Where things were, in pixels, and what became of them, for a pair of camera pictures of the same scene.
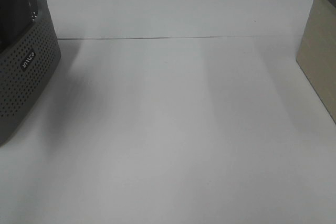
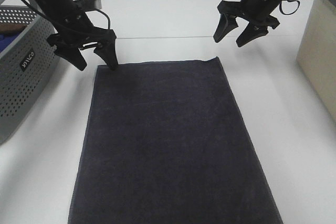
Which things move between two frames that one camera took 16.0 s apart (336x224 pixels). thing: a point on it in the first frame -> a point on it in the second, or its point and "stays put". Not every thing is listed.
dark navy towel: (15, 7) -> (163, 142)
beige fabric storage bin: (316, 56) stays put
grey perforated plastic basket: (27, 66) stays put
